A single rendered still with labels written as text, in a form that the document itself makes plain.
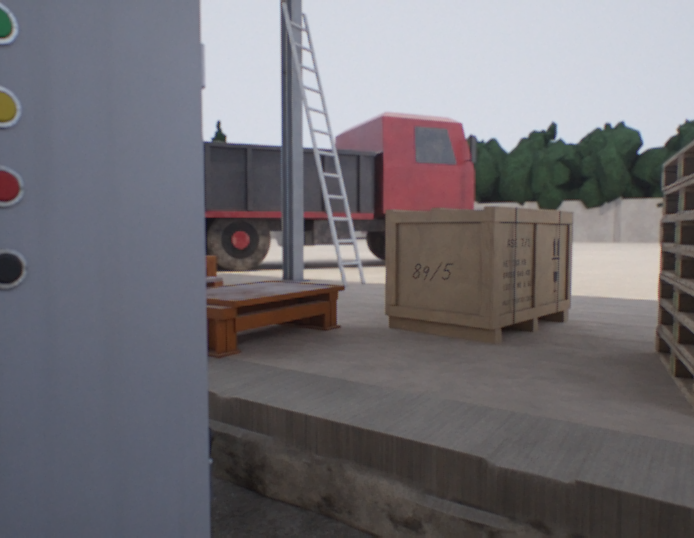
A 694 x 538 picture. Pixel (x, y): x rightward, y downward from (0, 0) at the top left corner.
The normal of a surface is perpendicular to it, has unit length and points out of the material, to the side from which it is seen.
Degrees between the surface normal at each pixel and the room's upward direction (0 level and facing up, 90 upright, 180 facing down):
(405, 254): 90
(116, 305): 90
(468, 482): 91
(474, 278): 90
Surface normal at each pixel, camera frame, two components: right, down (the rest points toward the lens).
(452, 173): 0.38, 0.07
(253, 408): -0.55, 0.05
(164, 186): 0.83, 0.04
